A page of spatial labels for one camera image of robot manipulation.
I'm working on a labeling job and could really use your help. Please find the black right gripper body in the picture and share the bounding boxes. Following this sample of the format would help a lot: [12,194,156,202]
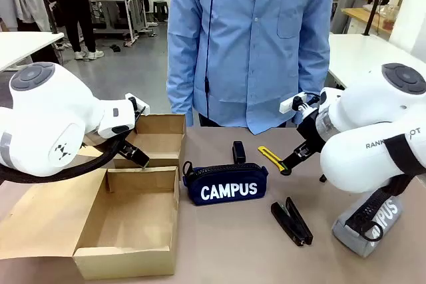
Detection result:
[296,110,329,152]

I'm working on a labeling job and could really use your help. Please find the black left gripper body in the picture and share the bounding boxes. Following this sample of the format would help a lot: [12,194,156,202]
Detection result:
[116,140,141,162]

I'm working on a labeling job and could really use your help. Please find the yellow utility knife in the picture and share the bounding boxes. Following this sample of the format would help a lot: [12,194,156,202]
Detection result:
[258,146,292,177]

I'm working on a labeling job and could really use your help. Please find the black stapler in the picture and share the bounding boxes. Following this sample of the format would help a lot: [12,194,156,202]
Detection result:
[270,196,314,248]

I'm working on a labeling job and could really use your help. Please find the small black rectangular object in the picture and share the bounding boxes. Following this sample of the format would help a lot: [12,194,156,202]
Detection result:
[232,140,248,165]

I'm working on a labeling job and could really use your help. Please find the navy CAMPUS pencil case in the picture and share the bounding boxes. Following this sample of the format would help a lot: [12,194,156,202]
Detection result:
[182,160,269,207]

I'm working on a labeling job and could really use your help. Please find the grey CAMPUS pencil case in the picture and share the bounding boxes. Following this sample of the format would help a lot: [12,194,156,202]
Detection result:
[331,194,405,258]

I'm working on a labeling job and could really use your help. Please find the person's right forearm blue sleeve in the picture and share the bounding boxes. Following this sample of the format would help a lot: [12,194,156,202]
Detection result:
[166,71,196,127]

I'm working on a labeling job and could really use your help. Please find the person's left forearm blue sleeve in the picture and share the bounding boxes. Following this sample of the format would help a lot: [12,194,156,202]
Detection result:
[292,61,331,126]

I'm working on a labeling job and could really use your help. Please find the cardboard box with long lid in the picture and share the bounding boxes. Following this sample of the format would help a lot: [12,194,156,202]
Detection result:
[79,113,187,178]

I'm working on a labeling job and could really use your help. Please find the large open cardboard box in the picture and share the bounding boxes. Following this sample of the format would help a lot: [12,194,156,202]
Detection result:
[0,166,181,281]

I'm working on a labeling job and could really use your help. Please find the person in blue shirt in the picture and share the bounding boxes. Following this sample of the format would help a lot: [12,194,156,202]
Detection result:
[166,0,337,136]

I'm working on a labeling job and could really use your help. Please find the wooden top table with bottles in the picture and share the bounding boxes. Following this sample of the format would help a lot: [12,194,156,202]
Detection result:
[341,7,394,36]

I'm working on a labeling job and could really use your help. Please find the black stand pole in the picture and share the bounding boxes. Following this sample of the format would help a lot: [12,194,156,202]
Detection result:
[362,0,391,37]

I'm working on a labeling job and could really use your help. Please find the black plastic stool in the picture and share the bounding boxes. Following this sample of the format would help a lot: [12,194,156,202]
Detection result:
[152,0,168,22]

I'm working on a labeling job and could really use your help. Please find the white side table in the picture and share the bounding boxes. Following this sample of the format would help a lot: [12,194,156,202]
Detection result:
[0,31,65,72]

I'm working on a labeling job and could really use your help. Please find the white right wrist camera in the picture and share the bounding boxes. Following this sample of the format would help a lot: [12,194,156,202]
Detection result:
[279,91,308,114]

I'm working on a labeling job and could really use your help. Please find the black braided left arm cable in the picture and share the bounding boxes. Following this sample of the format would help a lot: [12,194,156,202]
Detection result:
[0,137,121,185]

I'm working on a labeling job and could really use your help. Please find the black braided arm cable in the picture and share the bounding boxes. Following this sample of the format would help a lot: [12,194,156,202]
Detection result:
[344,134,416,243]
[0,137,121,185]

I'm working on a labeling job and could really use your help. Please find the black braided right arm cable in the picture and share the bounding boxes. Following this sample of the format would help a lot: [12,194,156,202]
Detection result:
[344,134,416,243]

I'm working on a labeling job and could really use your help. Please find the black cable on shirt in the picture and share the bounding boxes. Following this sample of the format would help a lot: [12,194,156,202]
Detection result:
[203,0,220,120]

